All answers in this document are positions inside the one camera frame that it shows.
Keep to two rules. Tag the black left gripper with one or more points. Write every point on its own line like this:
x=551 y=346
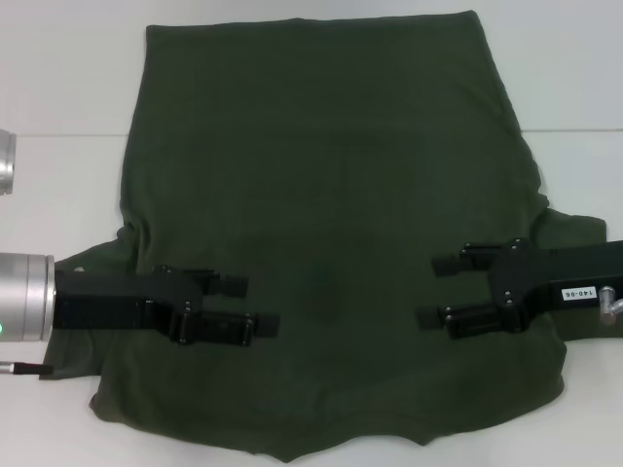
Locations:
x=112 y=301

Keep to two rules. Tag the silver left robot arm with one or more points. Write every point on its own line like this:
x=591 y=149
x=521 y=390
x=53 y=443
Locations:
x=26 y=297

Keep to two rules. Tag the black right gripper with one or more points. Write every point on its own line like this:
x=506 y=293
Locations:
x=540 y=279

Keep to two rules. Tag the dark green t-shirt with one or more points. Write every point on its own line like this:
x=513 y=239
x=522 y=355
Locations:
x=331 y=170

